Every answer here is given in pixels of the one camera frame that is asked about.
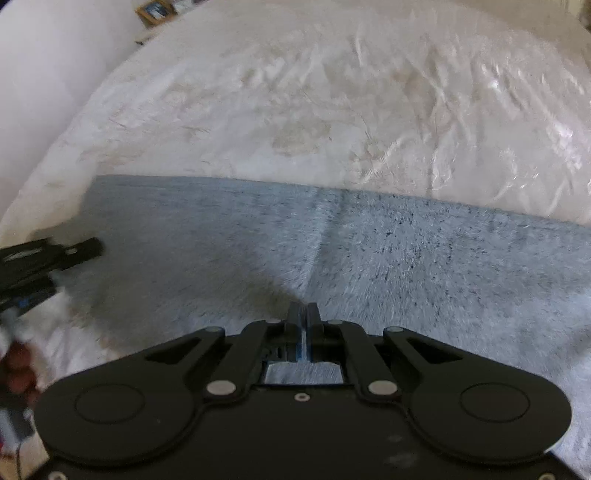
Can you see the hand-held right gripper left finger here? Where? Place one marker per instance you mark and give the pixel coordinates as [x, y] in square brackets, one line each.
[299, 344]

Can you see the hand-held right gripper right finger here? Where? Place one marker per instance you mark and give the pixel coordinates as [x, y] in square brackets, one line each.
[312, 344]

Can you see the wooden picture frame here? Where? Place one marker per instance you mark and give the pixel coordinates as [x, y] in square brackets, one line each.
[154, 11]

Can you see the bed with white floral bedspread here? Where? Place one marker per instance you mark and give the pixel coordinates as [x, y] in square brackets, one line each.
[323, 92]

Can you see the grey-blue fleece pants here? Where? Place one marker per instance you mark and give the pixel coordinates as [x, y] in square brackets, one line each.
[415, 258]

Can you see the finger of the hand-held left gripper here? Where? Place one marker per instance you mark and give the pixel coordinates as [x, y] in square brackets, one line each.
[27, 295]
[55, 254]

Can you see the person's left hand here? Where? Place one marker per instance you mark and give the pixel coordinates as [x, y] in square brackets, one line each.
[18, 374]

